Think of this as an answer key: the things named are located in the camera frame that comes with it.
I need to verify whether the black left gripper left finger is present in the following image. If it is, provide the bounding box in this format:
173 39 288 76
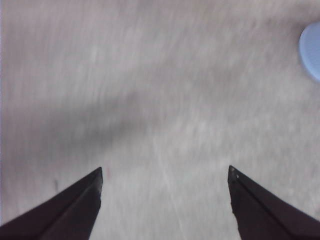
0 167 103 240

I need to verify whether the blue plastic cup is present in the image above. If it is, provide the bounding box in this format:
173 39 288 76
299 22 320 80

